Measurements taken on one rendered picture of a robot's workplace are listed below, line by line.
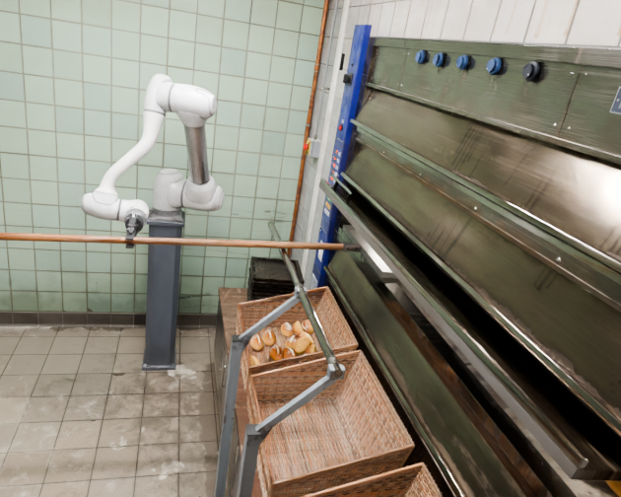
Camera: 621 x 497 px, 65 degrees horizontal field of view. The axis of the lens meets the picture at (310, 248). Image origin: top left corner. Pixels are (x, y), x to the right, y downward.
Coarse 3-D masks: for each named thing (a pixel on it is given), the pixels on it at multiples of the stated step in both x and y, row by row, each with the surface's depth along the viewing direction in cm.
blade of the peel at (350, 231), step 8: (352, 232) 249; (352, 240) 238; (360, 240) 240; (368, 248) 231; (368, 256) 218; (376, 256) 223; (376, 264) 209; (384, 264) 216; (384, 272) 203; (392, 272) 204
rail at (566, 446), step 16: (336, 192) 221; (416, 288) 143; (432, 304) 134; (448, 320) 126; (464, 336) 119; (480, 352) 112; (496, 368) 107; (512, 384) 102; (528, 400) 97; (544, 416) 94; (560, 432) 90; (560, 448) 88; (576, 448) 87; (576, 464) 85
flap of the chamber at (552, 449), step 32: (352, 224) 195; (384, 224) 202; (384, 256) 165; (416, 256) 173; (448, 288) 152; (480, 320) 135; (512, 352) 122; (544, 384) 111; (576, 416) 101; (544, 448) 92; (608, 448) 94
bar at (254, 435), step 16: (272, 224) 244; (288, 256) 210; (304, 288) 185; (288, 304) 185; (304, 304) 175; (272, 320) 186; (240, 336) 187; (320, 336) 156; (240, 352) 187; (336, 368) 141; (320, 384) 142; (304, 400) 143; (224, 416) 198; (272, 416) 144; (224, 432) 201; (256, 432) 143; (224, 448) 205; (256, 448) 145; (224, 464) 208; (224, 480) 212; (240, 480) 151; (224, 496) 216; (240, 496) 151
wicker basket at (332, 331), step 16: (320, 288) 262; (240, 304) 255; (272, 304) 259; (320, 304) 263; (336, 304) 246; (240, 320) 246; (256, 320) 262; (320, 320) 256; (336, 320) 240; (336, 336) 234; (352, 336) 220; (256, 352) 242; (304, 352) 249; (320, 352) 212; (336, 352) 214; (256, 368) 208; (272, 368) 210; (304, 368) 213; (256, 384) 211
